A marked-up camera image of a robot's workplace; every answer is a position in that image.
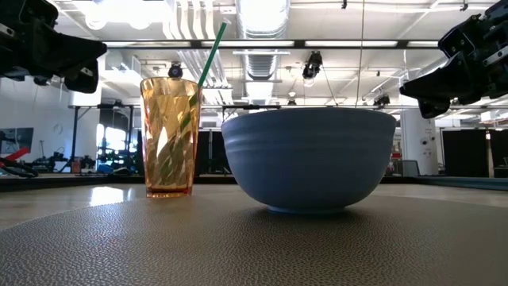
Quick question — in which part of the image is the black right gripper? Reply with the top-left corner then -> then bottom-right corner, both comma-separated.
399,0 -> 508,120

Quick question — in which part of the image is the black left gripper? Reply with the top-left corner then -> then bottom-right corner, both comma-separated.
0,0 -> 108,94

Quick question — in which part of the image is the amber faceted plastic cup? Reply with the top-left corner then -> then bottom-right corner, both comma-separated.
140,76 -> 203,199

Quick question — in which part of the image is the green plastic straw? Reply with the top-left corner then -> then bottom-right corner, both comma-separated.
158,21 -> 229,184

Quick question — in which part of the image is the blue bowl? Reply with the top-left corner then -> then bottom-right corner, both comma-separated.
221,106 -> 398,215

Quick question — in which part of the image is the white round column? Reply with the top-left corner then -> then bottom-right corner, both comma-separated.
399,109 -> 440,176

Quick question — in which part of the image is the black partition panel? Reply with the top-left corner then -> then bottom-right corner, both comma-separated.
442,129 -> 490,178

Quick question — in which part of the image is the red and black equipment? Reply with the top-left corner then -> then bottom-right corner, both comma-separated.
0,147 -> 40,179

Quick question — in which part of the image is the round grey textured placemat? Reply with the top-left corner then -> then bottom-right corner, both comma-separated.
0,194 -> 508,286

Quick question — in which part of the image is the black background workbench frame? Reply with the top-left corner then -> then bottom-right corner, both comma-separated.
67,103 -> 138,174

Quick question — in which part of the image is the dark wall screen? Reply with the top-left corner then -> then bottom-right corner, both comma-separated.
0,126 -> 35,155

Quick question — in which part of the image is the black metal rig frame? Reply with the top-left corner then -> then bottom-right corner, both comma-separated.
101,38 -> 441,50

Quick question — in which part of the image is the silver ceiling ventilation duct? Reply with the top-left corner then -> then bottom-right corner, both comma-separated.
236,0 -> 291,105

